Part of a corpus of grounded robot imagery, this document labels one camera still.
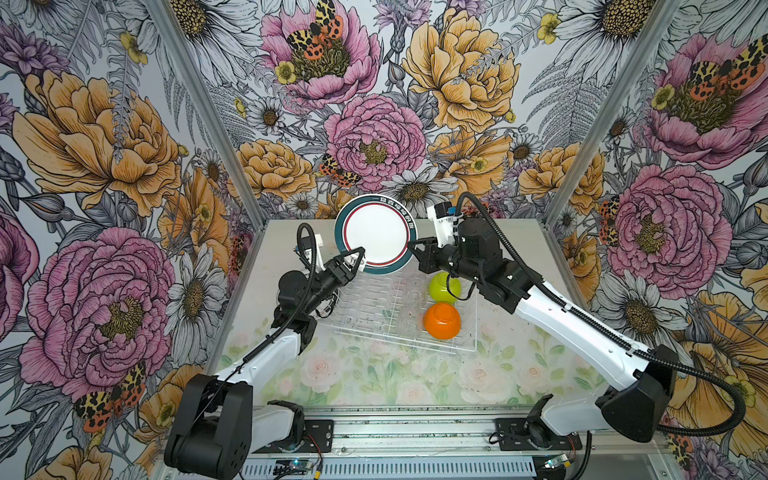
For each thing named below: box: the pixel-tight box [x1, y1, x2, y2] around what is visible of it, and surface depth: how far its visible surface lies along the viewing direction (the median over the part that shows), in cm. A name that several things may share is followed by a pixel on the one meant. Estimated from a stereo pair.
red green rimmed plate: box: [334, 194, 419, 276], surface depth 72 cm
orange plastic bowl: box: [424, 302, 461, 340], surface depth 91 cm
